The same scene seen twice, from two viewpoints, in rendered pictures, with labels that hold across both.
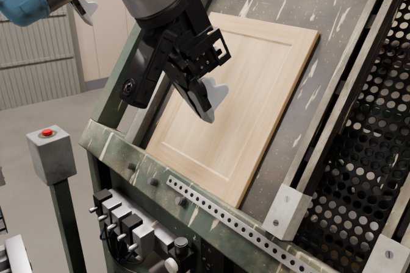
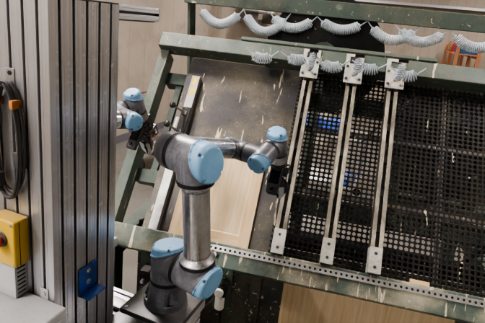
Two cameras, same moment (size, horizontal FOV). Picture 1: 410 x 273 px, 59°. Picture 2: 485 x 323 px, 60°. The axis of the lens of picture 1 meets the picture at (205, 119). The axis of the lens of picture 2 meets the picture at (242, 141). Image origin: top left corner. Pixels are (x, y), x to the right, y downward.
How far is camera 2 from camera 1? 1.38 m
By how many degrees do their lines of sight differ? 34
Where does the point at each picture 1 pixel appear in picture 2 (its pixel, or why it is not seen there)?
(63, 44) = not seen: outside the picture
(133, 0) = (279, 161)
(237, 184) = (245, 236)
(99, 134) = (121, 228)
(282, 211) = (278, 240)
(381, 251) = (325, 244)
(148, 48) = (276, 174)
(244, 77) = (232, 176)
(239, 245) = (258, 266)
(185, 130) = not seen: hidden behind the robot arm
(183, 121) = not seen: hidden behind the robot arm
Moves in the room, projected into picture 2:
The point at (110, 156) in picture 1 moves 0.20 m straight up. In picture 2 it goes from (140, 242) to (141, 208)
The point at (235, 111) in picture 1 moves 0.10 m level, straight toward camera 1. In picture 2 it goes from (231, 196) to (239, 204)
